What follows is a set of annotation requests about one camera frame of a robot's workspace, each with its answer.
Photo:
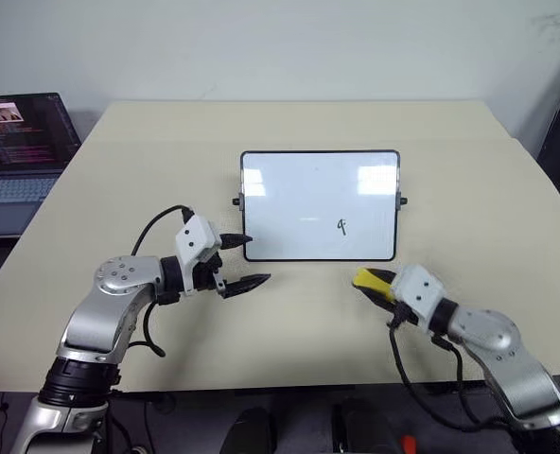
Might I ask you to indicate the dark rounded shape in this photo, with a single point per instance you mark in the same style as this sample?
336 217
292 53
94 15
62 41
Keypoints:
362 428
254 432

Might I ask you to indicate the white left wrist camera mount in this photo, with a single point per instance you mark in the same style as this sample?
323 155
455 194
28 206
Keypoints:
192 236

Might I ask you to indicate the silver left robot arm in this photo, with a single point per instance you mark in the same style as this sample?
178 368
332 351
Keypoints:
119 284

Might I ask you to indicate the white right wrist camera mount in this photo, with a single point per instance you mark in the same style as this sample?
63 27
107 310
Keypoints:
419 288

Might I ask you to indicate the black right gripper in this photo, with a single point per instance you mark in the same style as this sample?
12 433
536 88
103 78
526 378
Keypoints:
401 314

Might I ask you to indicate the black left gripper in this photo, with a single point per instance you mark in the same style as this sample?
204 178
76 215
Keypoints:
208 276

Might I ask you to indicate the open laptop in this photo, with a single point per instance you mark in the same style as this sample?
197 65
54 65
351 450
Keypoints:
15 189

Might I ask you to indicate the yellow whiteboard eraser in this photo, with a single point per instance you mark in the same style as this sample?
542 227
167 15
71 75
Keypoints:
369 281

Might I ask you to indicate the black-framed whiteboard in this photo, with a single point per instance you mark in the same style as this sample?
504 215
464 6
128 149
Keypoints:
318 198

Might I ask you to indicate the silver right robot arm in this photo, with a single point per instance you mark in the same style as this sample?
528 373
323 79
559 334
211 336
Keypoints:
493 331

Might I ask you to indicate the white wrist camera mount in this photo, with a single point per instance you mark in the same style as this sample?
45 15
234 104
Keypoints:
192 236
419 288

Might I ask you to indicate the small red object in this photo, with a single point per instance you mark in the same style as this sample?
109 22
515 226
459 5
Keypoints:
407 445

